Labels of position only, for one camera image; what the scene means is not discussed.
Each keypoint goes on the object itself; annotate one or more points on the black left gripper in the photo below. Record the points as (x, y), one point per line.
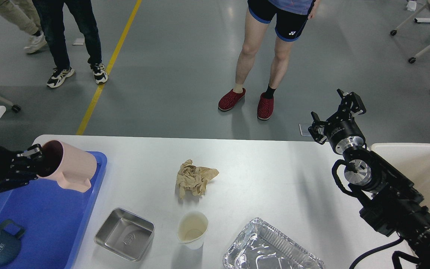
(13, 176)

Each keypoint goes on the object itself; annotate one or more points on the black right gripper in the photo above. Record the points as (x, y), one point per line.
(345, 133)

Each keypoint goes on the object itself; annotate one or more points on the pink mug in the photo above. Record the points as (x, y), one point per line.
(72, 168)

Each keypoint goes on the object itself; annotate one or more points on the square stainless steel tray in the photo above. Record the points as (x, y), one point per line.
(125, 234)

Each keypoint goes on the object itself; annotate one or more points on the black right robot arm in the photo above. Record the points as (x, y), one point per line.
(390, 203)

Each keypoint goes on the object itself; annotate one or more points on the clear floor plate left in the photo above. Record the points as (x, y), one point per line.
(304, 130)

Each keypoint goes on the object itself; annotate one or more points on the blue plastic bin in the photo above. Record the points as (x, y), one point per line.
(55, 220)

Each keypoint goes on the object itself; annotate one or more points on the beige plastic bin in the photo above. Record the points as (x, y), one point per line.
(412, 160)

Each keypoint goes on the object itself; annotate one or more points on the white paper scrap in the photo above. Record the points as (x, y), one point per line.
(79, 42)

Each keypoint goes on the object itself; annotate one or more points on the aluminium foil tray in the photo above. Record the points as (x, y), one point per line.
(260, 245)

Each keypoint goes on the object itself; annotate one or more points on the person in khaki trousers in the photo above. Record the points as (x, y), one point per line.
(23, 14)

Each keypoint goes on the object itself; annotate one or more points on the crumpled brown paper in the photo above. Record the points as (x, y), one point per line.
(193, 178)

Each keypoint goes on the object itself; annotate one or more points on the white paper cup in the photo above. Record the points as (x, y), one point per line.
(192, 229)

